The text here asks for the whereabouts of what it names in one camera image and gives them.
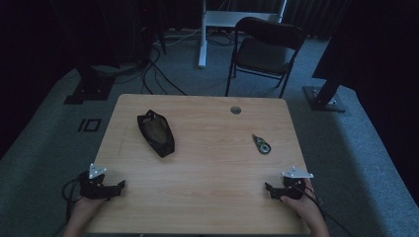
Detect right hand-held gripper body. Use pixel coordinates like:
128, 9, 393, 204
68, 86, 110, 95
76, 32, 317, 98
280, 166, 314, 201

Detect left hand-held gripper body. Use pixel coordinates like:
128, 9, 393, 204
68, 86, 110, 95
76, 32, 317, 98
78, 162, 112, 200

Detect green correction tape dispenser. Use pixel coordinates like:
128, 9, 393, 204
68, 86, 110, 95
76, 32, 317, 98
251, 133, 273, 155

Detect black pencil case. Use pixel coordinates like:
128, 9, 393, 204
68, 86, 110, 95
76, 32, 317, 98
136, 109, 176, 159

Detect person's left hand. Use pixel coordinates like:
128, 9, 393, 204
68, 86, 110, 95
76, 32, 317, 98
69, 195, 107, 225

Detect person's right hand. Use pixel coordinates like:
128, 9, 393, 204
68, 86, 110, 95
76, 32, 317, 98
280, 178, 323, 228

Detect black metal stand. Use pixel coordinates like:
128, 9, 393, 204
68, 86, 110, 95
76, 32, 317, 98
63, 62, 117, 106
302, 73, 348, 114

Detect black folding chair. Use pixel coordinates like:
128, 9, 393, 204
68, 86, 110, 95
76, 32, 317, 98
224, 16, 308, 100

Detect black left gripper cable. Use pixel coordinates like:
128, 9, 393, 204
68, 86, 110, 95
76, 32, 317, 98
61, 176, 87, 223

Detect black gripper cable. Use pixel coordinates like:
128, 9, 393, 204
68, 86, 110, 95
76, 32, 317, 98
61, 176, 87, 223
293, 182, 355, 237

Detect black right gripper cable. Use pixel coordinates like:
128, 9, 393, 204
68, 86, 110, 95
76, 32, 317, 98
293, 182, 355, 237

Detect black floor cables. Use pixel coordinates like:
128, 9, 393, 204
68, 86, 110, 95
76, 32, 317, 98
113, 43, 189, 97

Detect white floor cable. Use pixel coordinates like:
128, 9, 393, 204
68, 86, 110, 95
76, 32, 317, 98
152, 28, 203, 47

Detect white desk frame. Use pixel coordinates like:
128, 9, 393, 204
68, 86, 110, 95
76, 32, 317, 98
198, 0, 289, 69

